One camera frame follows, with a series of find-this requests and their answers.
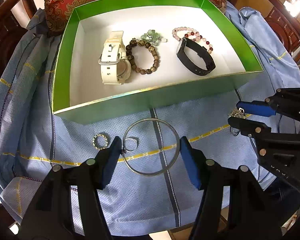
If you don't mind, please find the red and pink bead bracelet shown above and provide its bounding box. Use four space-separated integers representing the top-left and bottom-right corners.
184 31 214 55

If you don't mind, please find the green cardboard box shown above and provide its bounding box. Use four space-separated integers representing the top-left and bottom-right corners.
51 0 262 124

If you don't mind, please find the small silver ring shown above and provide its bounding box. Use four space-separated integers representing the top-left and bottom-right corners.
122 136 139 153

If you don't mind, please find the brown bead bracelet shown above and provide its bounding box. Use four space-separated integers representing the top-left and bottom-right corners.
124 37 161 75

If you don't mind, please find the light blue cloth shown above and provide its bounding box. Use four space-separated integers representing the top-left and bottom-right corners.
0 4 300 236

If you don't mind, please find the gold flower brooch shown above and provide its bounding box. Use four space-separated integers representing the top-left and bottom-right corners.
228 107 247 137

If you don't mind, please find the rhinestone ring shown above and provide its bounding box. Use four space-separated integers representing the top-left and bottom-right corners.
91 133 111 151

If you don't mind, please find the white wristwatch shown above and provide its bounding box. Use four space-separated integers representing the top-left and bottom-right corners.
98 31 132 85

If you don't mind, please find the green stone bracelet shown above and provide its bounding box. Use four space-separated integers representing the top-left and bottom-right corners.
140 29 168 46

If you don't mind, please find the silver bangle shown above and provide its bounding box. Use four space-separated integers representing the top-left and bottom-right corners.
121 118 180 177

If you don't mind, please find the black wristwatch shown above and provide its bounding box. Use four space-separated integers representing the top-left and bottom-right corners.
176 37 216 76

